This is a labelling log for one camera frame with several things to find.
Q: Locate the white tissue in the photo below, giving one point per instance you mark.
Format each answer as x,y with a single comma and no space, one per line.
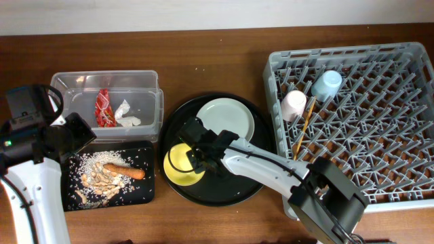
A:
122,119

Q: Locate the pink cup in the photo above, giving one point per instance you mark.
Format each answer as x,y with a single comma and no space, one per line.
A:
293,105

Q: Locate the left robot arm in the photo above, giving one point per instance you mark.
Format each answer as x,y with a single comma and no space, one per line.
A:
31,173

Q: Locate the red snack wrapper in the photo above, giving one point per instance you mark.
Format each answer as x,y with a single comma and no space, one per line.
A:
103,112

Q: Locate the wooden chopstick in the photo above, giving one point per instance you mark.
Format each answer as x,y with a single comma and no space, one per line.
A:
301,139
311,108

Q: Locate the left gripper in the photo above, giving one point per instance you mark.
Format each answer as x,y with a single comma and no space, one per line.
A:
87,134

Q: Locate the pale grey plate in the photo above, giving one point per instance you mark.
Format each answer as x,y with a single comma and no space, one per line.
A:
227,114

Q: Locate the nut and rice scraps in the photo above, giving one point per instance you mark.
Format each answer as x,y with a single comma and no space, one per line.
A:
95,186

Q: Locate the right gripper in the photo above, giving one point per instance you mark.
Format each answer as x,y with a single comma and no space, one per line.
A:
200,163

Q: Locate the orange carrot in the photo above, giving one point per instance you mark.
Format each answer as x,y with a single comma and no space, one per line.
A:
137,174

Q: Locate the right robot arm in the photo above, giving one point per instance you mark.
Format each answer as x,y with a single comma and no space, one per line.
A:
328,203

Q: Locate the black rectangular tray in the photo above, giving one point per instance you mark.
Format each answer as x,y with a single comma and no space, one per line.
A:
140,154

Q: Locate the grey dishwasher rack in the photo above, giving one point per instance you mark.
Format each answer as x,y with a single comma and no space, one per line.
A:
378,128

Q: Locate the blue cup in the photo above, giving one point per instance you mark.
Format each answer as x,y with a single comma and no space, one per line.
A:
327,85

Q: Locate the round black tray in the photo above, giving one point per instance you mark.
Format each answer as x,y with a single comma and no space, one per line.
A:
214,190

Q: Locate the yellow bowl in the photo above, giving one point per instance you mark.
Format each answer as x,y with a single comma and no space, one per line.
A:
178,168

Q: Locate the clear plastic bin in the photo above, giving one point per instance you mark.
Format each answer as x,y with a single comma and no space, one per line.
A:
140,88

